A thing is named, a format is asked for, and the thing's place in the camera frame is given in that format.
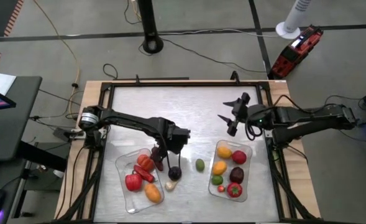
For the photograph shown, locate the clear plastic basket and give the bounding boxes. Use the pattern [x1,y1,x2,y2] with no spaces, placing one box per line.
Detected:
[208,139,254,203]
[114,147,165,215]

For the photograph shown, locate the dark maroon fruit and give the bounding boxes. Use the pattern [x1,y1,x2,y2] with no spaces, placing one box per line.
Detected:
[229,166,245,185]

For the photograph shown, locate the black looped cable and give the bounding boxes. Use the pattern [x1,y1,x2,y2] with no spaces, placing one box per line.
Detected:
[103,63,119,80]

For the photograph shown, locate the white garlic bulb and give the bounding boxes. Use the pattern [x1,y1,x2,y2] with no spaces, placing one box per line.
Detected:
[165,180,179,192]

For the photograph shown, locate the black aluminium table frame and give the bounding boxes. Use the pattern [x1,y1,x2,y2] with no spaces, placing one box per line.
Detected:
[57,74,322,224]

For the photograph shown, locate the long black floor cable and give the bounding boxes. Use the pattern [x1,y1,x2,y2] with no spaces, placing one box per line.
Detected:
[159,36,268,74]

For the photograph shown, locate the black pole stand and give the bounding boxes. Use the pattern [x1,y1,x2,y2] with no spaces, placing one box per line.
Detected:
[137,0,165,54]

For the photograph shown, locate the red tomato with green stem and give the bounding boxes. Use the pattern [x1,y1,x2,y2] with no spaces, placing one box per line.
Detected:
[226,182,243,198]

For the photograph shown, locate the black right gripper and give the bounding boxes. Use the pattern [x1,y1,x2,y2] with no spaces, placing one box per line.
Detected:
[217,92,252,137]

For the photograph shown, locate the orange tangerine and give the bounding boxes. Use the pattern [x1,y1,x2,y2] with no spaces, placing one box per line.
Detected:
[212,161,228,176]

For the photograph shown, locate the red apple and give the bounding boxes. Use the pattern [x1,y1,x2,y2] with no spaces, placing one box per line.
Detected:
[231,150,248,166]

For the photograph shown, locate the bright red chili pepper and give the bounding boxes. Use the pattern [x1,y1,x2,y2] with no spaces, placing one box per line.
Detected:
[133,164,156,184]

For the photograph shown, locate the white tower fan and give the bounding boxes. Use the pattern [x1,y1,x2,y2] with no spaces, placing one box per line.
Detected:
[275,0,316,40]

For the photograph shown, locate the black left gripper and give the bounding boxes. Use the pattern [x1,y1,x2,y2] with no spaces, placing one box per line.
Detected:
[165,126,191,171]

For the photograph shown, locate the red and black tool case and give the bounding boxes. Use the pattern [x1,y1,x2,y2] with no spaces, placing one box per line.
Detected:
[268,25,324,80]

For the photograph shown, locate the red bell pepper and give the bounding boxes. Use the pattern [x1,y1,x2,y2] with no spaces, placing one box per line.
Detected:
[125,173,144,192]

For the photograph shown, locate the yellow lemon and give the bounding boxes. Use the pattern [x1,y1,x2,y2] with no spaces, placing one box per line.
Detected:
[216,146,233,160]

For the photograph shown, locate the yellow floor cable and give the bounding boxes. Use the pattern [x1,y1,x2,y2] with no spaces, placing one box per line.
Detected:
[32,0,81,119]

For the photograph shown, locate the grey desk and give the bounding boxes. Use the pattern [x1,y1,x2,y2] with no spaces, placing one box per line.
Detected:
[0,75,43,161]

